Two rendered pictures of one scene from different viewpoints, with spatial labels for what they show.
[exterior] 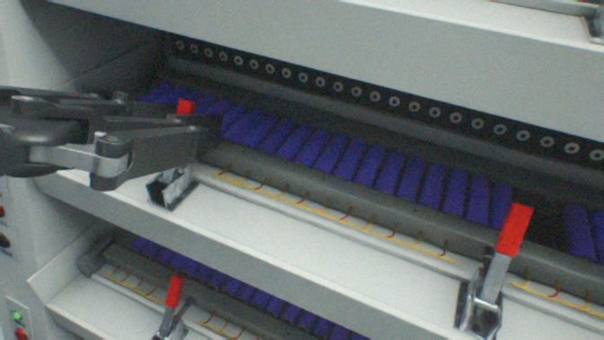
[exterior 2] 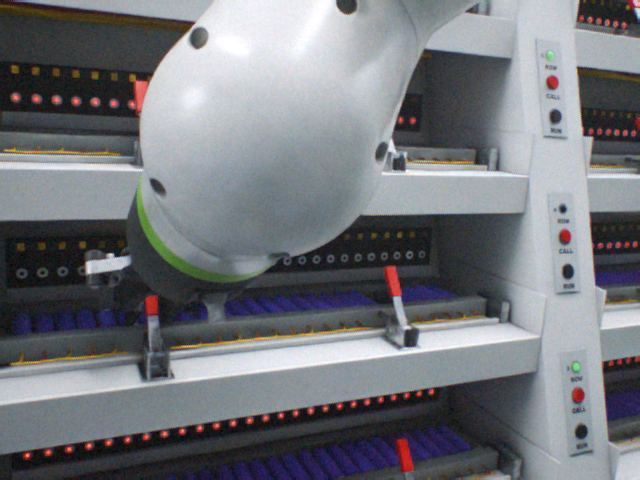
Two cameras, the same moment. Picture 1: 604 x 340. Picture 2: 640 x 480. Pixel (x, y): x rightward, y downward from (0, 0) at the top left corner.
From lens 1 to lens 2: 46 cm
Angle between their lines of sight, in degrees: 50
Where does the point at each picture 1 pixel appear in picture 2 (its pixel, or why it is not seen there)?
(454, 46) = not seen: hidden behind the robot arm
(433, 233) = (348, 319)
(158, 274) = not seen: outside the picture
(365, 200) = (299, 315)
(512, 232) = (393, 281)
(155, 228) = (157, 405)
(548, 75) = (380, 189)
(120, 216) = (109, 418)
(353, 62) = not seen: hidden behind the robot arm
